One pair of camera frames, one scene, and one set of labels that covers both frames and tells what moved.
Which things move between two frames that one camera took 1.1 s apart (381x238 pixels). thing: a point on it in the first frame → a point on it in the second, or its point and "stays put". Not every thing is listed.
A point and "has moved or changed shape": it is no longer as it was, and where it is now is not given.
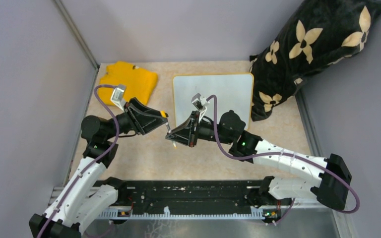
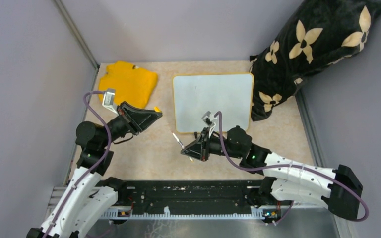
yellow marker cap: [163, 114] has moved or changed shape
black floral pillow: [317, 35] stays put
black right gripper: [185, 138] → [203, 153]
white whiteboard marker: [168, 128] → [181, 145]
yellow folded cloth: [140, 84] stays put
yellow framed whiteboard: [234, 91] stays put
